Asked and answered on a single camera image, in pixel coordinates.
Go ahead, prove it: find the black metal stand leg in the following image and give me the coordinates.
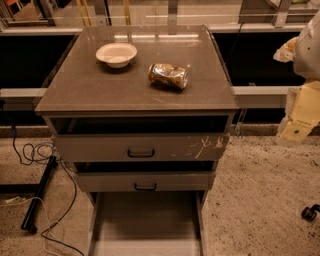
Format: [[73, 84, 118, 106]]
[[0, 156, 58, 234]]

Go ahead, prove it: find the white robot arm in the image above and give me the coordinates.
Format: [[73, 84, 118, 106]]
[[273, 11, 320, 145]]

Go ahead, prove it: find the middle grey drawer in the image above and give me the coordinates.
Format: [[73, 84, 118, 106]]
[[74, 171, 215, 192]]

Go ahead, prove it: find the grey drawer cabinet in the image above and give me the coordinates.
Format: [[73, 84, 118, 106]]
[[34, 25, 239, 256]]

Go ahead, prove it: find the crushed orange can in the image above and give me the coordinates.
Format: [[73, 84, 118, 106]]
[[148, 63, 188, 90]]

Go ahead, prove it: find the top grey drawer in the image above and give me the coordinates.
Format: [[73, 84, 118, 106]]
[[52, 133, 229, 162]]

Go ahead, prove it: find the black floor cable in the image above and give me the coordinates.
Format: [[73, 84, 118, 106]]
[[9, 123, 86, 256]]

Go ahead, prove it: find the black caster wheel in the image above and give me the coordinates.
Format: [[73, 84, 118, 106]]
[[301, 204, 320, 221]]

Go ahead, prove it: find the bottom grey drawer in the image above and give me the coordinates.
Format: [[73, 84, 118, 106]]
[[88, 191, 207, 256]]

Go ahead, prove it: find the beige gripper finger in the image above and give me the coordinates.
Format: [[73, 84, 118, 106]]
[[279, 80, 320, 144], [273, 37, 297, 63]]

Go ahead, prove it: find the left grey metal rail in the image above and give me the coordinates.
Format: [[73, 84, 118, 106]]
[[0, 88, 46, 111]]

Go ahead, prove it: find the grey drawer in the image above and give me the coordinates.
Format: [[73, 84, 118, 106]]
[[74, 171, 215, 192], [52, 133, 229, 162], [88, 191, 207, 256]]

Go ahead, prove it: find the white paper bowl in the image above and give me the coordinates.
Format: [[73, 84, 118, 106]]
[[96, 43, 137, 68]]

